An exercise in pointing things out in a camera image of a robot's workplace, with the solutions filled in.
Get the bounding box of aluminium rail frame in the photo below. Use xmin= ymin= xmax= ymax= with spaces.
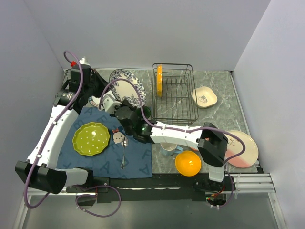
xmin=232 ymin=173 xmax=276 ymax=193

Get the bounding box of blue letter-print cloth mat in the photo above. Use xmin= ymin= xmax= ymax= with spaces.
xmin=57 ymin=107 xmax=152 ymax=179

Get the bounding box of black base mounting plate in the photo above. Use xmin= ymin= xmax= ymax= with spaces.
xmin=66 ymin=173 xmax=236 ymax=203

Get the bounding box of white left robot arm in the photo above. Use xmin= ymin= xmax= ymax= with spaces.
xmin=15 ymin=64 xmax=107 ymax=194

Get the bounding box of orange bowl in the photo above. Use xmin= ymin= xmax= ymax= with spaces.
xmin=175 ymin=150 xmax=202 ymax=177

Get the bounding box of cartoon mouse spoon rest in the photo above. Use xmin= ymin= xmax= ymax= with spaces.
xmin=112 ymin=126 xmax=125 ymax=144

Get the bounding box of cream square cartoon dish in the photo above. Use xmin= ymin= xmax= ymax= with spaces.
xmin=192 ymin=86 xmax=218 ymax=108

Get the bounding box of orange polka dot plate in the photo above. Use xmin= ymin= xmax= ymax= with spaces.
xmin=157 ymin=64 xmax=163 ymax=97

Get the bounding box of pink white round plate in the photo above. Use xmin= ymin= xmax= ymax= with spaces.
xmin=224 ymin=130 xmax=259 ymax=167

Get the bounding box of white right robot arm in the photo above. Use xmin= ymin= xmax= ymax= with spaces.
xmin=103 ymin=102 xmax=229 ymax=190

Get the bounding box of black wire dish rack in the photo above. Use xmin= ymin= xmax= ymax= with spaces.
xmin=150 ymin=63 xmax=199 ymax=126

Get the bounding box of teal rim white plate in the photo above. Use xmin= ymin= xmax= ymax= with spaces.
xmin=88 ymin=96 xmax=103 ymax=110

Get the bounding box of blue floral plate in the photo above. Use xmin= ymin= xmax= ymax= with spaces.
xmin=109 ymin=69 xmax=146 ymax=108

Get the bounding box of green-inside floral mug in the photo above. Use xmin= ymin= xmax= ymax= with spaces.
xmin=136 ymin=105 xmax=151 ymax=119

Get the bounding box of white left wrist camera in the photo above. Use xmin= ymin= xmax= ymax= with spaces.
xmin=70 ymin=57 xmax=90 ymax=67

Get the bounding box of light blue mug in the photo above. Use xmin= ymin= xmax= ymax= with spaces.
xmin=160 ymin=143 xmax=184 ymax=156

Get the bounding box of silver spoon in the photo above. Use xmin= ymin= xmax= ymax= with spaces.
xmin=121 ymin=137 xmax=129 ymax=169

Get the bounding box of green polka dot plate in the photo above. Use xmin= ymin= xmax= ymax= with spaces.
xmin=72 ymin=122 xmax=110 ymax=156

